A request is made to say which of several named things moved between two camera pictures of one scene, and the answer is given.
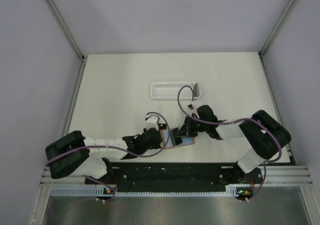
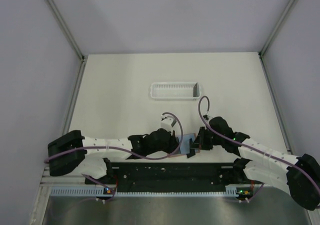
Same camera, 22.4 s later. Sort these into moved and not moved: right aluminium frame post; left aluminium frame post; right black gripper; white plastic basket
Moved: right black gripper
Not moved: white plastic basket; right aluminium frame post; left aluminium frame post
